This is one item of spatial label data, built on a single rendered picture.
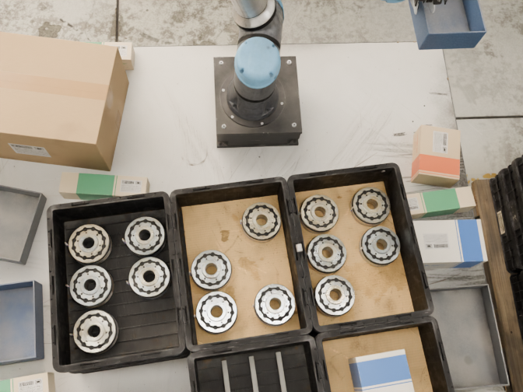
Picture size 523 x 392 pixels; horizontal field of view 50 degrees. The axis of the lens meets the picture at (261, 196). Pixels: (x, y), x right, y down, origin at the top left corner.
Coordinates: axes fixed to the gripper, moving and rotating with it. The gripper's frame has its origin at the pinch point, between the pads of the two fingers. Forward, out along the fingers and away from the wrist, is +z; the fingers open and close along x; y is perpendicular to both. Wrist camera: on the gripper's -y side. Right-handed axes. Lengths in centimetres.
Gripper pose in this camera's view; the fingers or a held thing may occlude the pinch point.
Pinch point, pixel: (419, 3)
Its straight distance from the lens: 154.4
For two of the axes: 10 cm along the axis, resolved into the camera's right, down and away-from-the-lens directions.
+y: 0.3, 9.5, -3.2
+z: 0.8, 3.1, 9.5
